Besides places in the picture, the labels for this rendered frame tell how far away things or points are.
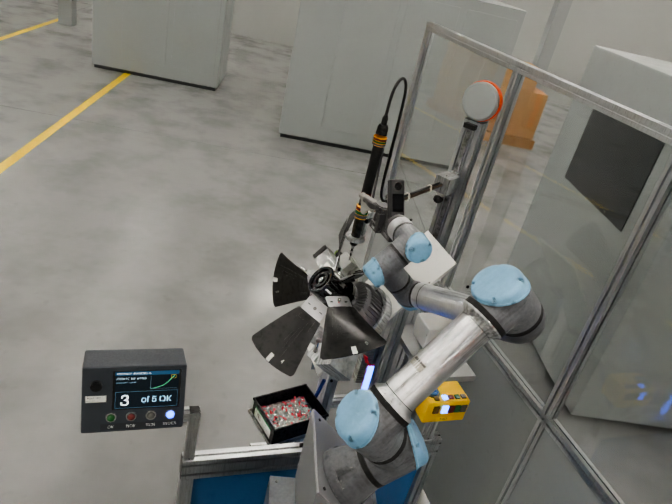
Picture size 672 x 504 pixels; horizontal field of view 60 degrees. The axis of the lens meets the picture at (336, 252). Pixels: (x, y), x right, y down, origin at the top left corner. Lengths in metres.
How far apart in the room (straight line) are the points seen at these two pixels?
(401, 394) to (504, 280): 0.33
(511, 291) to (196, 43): 8.04
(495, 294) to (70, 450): 2.32
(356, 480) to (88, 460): 1.85
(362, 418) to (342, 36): 6.29
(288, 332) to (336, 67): 5.47
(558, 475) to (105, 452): 2.01
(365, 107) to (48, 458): 5.60
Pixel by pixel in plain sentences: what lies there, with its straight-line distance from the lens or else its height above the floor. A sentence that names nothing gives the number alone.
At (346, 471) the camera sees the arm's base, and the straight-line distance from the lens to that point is 1.45.
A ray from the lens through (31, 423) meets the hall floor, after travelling 3.28.
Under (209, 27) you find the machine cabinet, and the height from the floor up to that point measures 0.88.
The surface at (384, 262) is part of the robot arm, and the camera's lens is 1.58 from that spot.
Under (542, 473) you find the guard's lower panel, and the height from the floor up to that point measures 0.81.
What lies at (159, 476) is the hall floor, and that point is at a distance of 3.01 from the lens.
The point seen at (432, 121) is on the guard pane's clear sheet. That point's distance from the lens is 3.07.
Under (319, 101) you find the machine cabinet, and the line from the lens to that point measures 7.44.
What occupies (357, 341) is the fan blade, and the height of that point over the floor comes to 1.17.
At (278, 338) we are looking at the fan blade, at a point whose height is 1.00.
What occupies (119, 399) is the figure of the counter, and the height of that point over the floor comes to 1.17.
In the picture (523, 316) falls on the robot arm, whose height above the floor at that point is 1.69.
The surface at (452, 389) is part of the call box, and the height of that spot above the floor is 1.07.
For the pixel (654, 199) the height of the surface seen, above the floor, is 1.86.
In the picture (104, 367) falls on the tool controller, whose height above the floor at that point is 1.25.
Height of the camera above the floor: 2.32
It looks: 28 degrees down
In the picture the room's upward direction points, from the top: 13 degrees clockwise
